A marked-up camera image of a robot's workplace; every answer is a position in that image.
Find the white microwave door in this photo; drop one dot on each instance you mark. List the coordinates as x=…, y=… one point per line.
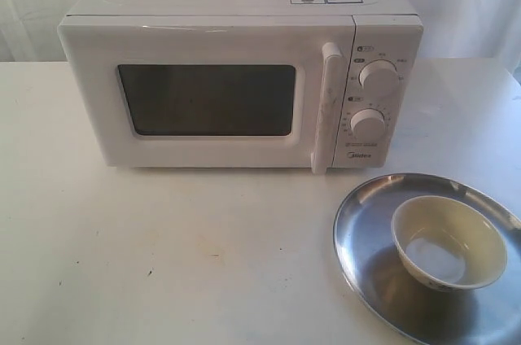
x=212, y=92

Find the cream ceramic bowl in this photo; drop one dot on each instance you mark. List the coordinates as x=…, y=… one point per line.
x=447, y=245

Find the white microwave oven body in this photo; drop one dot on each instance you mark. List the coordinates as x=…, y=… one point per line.
x=385, y=29

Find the lower white control knob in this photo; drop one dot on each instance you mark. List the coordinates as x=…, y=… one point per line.
x=368, y=125

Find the white control knob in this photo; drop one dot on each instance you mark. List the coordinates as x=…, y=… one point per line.
x=368, y=125
x=379, y=78

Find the round stainless steel tray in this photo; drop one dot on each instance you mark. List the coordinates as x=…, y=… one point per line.
x=362, y=236

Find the upper white control knob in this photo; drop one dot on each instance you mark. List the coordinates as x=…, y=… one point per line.
x=379, y=78

